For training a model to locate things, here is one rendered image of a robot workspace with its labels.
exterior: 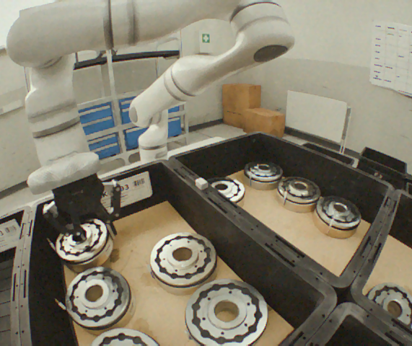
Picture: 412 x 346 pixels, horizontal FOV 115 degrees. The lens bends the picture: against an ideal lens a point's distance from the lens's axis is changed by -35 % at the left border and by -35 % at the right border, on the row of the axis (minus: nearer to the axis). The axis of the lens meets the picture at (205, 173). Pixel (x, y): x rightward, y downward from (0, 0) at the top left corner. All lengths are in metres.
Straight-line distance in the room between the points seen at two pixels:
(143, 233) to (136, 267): 0.08
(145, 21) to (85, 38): 0.07
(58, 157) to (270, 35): 0.31
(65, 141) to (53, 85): 0.07
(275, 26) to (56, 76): 0.30
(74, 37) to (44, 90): 0.07
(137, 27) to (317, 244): 0.43
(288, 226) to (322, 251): 0.09
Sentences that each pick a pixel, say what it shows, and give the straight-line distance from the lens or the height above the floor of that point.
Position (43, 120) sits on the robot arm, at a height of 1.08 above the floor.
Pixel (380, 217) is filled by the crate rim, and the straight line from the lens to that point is 0.36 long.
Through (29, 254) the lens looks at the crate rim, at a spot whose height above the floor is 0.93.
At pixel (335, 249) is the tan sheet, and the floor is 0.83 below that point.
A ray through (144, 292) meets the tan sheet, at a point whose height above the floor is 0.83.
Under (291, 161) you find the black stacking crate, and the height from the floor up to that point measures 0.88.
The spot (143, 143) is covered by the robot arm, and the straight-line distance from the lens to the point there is 0.63.
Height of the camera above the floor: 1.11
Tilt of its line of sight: 29 degrees down
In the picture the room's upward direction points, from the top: 3 degrees counter-clockwise
